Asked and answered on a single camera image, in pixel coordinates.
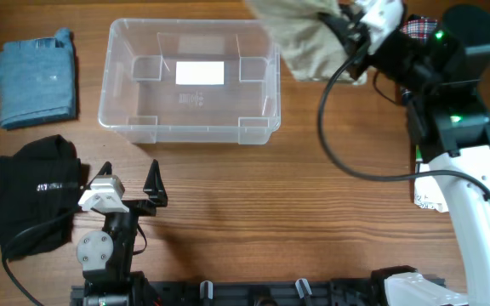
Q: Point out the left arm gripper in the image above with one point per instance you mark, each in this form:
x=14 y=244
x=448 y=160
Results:
x=156 y=190

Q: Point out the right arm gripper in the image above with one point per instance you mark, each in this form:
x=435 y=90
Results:
x=344 y=23

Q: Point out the cream cloth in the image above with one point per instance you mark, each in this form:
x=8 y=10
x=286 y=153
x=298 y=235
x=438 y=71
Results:
x=311 y=51

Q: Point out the plaid shirt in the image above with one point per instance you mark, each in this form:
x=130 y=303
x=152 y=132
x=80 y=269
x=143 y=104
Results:
x=419 y=27

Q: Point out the white shirt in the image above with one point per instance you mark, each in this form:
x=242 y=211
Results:
x=427 y=194

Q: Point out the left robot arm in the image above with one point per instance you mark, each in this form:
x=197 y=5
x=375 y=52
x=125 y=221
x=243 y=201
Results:
x=106 y=255

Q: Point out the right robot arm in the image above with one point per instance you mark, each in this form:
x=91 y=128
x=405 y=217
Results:
x=446 y=117

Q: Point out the folded black garment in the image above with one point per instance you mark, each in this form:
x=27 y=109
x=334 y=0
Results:
x=39 y=183

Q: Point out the clear plastic storage bin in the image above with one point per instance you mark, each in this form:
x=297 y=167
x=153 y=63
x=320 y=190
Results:
x=140 y=98

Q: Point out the folded blue denim jeans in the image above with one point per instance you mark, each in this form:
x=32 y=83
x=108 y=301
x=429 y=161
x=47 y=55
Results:
x=38 y=81

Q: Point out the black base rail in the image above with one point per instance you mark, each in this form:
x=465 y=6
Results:
x=341 y=292

